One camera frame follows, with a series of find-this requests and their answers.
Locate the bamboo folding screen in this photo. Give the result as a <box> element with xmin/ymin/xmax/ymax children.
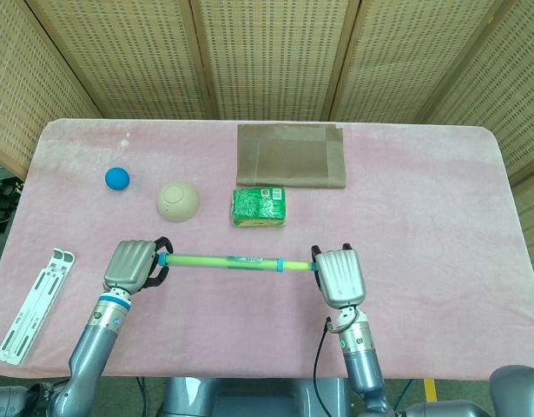
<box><xmin>0</xmin><ymin>0</ymin><xmax>534</xmax><ymax>288</ymax></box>

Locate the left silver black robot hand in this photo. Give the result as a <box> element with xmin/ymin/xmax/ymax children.
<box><xmin>102</xmin><ymin>236</ymin><xmax>175</xmax><ymax>295</ymax></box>

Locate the blue-green water pump toy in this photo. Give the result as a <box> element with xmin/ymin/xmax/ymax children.
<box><xmin>157</xmin><ymin>251</ymin><xmax>318</xmax><ymax>275</ymax></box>

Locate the pink tablecloth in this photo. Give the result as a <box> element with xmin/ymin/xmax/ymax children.
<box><xmin>0</xmin><ymin>117</ymin><xmax>534</xmax><ymax>391</ymax></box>

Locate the blue ball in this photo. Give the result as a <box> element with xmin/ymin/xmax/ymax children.
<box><xmin>104</xmin><ymin>167</ymin><xmax>132</xmax><ymax>192</ymax></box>

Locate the blue cable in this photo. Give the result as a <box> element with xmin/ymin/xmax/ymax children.
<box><xmin>135</xmin><ymin>376</ymin><xmax>148</xmax><ymax>417</ymax></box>

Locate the black floor equipment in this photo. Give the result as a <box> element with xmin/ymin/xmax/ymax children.
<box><xmin>0</xmin><ymin>175</ymin><xmax>24</xmax><ymax>234</ymax></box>

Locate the grey robot torso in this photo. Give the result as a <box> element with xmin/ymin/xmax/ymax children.
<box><xmin>162</xmin><ymin>376</ymin><xmax>353</xmax><ymax>417</ymax></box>

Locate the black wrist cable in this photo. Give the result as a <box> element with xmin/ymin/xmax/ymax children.
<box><xmin>313</xmin><ymin>316</ymin><xmax>337</xmax><ymax>383</ymax></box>

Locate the brown folded cloth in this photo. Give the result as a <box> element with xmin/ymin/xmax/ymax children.
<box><xmin>235</xmin><ymin>123</ymin><xmax>348</xmax><ymax>190</ymax></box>

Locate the white folding stand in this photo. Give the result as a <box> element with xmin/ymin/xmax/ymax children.
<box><xmin>0</xmin><ymin>248</ymin><xmax>76</xmax><ymax>365</ymax></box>

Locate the beige upturned bowl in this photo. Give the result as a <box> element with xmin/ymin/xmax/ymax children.
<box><xmin>156</xmin><ymin>181</ymin><xmax>201</xmax><ymax>224</ymax></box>

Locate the green packaged sponge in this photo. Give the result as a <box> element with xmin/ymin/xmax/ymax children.
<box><xmin>229</xmin><ymin>186</ymin><xmax>289</xmax><ymax>229</ymax></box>

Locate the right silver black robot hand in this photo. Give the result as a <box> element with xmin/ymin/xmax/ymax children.
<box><xmin>310</xmin><ymin>242</ymin><xmax>366</xmax><ymax>309</ymax></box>

